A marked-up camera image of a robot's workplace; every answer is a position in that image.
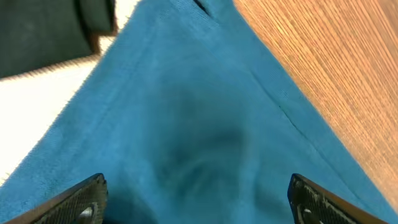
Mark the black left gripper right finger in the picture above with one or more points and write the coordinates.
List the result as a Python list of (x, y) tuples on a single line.
[(312, 204)]

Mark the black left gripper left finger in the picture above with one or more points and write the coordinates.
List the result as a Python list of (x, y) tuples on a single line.
[(84, 203)]

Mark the blue polo shirt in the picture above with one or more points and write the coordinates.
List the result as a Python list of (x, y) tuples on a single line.
[(190, 119)]

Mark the black garment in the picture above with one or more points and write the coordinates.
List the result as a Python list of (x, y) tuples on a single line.
[(39, 33)]

